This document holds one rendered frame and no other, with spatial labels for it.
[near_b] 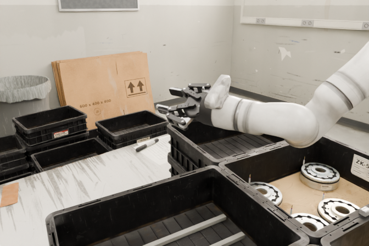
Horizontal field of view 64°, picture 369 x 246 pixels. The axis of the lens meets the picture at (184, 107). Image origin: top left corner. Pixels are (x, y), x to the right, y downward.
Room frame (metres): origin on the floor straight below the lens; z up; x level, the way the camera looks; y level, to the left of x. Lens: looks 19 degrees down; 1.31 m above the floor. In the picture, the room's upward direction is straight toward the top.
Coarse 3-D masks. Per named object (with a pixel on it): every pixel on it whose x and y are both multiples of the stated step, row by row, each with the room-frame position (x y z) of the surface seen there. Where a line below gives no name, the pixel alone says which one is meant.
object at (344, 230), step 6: (360, 216) 0.47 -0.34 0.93; (366, 216) 0.47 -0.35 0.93; (354, 222) 0.45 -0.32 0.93; (360, 222) 0.45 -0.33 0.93; (366, 222) 0.45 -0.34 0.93; (342, 228) 0.44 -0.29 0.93; (348, 228) 0.45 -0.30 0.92; (354, 228) 0.44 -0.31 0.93; (330, 234) 0.42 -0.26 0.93; (336, 234) 0.42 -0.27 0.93; (342, 234) 0.42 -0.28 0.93; (324, 240) 0.41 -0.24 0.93; (330, 240) 0.41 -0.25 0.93; (336, 240) 0.41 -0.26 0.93
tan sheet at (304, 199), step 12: (288, 180) 0.75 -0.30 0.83; (288, 192) 0.69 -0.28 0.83; (300, 192) 0.69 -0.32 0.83; (312, 192) 0.69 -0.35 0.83; (336, 192) 0.69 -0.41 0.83; (348, 192) 0.69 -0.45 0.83; (360, 192) 0.69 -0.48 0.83; (288, 204) 0.64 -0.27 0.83; (300, 204) 0.64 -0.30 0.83; (312, 204) 0.64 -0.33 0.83; (360, 204) 0.64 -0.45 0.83
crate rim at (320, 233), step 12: (288, 144) 0.78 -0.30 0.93; (240, 156) 0.71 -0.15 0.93; (252, 156) 0.71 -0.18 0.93; (240, 180) 0.59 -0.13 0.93; (252, 192) 0.55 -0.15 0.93; (288, 216) 0.47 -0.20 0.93; (348, 216) 0.47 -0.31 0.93; (300, 228) 0.44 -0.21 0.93; (324, 228) 0.44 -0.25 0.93; (336, 228) 0.44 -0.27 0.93; (312, 240) 0.42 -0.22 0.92
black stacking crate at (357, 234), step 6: (360, 228) 0.45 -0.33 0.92; (366, 228) 0.46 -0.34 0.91; (348, 234) 0.43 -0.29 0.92; (354, 234) 0.44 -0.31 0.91; (360, 234) 0.45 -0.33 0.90; (366, 234) 0.46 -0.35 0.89; (342, 240) 0.42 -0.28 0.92; (348, 240) 0.43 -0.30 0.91; (354, 240) 0.44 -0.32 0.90; (360, 240) 0.45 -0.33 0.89; (366, 240) 0.46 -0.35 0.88
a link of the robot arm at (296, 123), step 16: (240, 112) 0.56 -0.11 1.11; (256, 112) 0.55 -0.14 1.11; (272, 112) 0.53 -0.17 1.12; (288, 112) 0.51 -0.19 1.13; (304, 112) 0.50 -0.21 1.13; (240, 128) 0.56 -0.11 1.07; (256, 128) 0.54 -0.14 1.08; (272, 128) 0.51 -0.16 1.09; (288, 128) 0.49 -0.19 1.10; (304, 128) 0.48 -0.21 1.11
